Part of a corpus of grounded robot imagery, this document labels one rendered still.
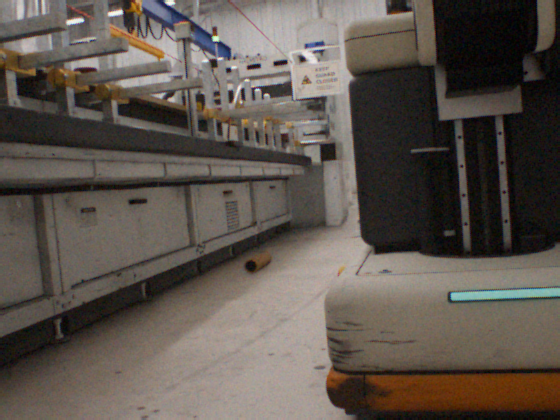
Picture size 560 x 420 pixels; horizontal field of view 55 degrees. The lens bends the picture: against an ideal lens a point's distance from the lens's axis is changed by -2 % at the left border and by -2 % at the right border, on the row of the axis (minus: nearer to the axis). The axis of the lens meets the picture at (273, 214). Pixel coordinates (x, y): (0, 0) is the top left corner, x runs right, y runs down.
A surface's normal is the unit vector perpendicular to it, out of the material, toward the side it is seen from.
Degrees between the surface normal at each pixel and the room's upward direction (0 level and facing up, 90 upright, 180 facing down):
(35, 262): 90
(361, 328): 90
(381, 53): 90
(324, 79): 90
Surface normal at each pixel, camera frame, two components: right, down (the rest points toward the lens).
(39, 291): 0.97, -0.07
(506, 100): -0.26, 0.07
